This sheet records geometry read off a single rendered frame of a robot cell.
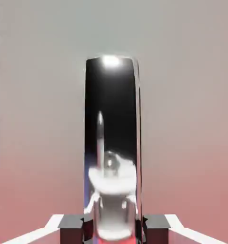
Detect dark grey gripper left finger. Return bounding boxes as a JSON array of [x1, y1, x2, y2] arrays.
[[1, 214, 85, 244]]

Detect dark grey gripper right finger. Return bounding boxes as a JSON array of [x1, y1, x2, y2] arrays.
[[142, 214, 224, 244]]

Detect shiny curved metal handle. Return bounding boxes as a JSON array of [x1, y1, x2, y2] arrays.
[[83, 54, 145, 244]]

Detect pale painted cabinet door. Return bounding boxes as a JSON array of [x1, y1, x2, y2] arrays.
[[0, 0, 228, 244]]

